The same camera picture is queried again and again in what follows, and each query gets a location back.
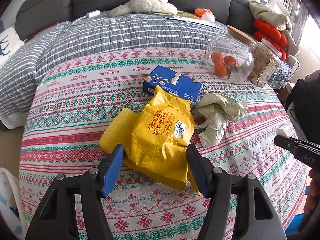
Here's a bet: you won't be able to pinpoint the white plastic bin blue patches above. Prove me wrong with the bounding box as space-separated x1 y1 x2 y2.
0 167 29 240

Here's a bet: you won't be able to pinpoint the glass jar with bamboo lid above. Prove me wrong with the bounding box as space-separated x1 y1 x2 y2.
204 25 258 83

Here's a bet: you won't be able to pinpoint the patterned red green tablecloth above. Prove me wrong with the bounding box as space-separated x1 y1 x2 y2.
19 47 309 240

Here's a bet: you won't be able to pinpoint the yellow snack bag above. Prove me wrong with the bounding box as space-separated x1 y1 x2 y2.
98 85 202 195

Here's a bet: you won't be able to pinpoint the grey striped quilt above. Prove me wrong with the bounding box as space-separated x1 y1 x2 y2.
0 11 292 130

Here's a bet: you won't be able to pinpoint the person's right forearm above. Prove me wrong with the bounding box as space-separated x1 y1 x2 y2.
304 169 320 215

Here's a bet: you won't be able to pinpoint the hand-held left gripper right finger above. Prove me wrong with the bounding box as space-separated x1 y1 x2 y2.
187 144 288 240

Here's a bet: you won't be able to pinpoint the flat yellow book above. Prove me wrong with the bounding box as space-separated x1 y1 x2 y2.
147 10 215 27

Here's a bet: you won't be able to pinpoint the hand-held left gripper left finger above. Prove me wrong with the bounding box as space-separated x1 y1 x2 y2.
25 144 125 240

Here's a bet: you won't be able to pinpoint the beige folded blanket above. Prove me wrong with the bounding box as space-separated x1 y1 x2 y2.
248 1 300 57

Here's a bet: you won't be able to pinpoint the crumpled beige paper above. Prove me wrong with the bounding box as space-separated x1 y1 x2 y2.
192 92 248 147

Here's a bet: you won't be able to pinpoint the clear plastic jar of oats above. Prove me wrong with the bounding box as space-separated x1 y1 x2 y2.
249 38 285 88

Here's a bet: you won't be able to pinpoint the white cable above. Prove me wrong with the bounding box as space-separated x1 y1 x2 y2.
64 16 88 34

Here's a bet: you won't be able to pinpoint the red cushion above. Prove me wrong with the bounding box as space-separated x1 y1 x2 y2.
253 19 289 60

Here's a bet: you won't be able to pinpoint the orange white packet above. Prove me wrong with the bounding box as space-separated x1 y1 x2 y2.
194 8 216 22

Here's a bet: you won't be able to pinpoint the cream plush toy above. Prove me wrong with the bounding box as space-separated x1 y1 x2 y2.
109 0 178 17

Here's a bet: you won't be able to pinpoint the white pillow with deer print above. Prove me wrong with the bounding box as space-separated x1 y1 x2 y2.
0 26 25 67

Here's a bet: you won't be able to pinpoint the blue biscuit box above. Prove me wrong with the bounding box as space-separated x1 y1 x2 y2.
143 65 202 104

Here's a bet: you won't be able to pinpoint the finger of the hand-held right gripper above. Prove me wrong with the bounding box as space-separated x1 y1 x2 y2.
274 137 300 153

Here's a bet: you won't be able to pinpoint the small orange fruit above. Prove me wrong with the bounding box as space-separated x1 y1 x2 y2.
211 51 224 63
224 55 237 67
214 62 229 77

